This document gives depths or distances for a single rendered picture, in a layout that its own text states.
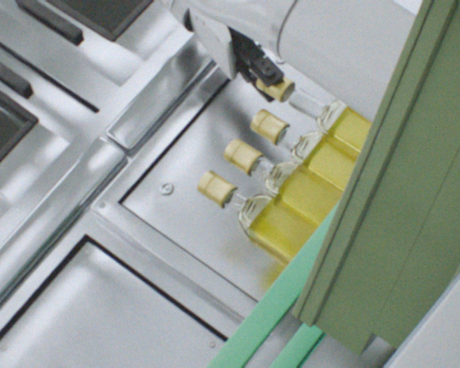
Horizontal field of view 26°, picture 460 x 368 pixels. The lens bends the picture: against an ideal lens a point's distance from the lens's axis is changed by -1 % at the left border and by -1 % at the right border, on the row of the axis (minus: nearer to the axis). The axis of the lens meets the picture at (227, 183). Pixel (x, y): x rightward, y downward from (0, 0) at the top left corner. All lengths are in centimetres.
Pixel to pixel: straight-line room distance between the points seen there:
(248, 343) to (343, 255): 42
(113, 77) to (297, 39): 85
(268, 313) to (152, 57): 64
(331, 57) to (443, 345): 36
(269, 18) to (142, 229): 67
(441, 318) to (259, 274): 91
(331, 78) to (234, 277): 64
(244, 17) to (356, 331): 29
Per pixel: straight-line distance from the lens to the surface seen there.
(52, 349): 146
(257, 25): 85
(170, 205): 147
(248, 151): 133
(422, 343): 51
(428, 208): 64
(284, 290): 112
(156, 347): 143
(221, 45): 140
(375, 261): 69
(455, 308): 53
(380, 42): 80
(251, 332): 111
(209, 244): 144
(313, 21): 82
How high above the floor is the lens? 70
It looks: 19 degrees up
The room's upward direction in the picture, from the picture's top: 56 degrees counter-clockwise
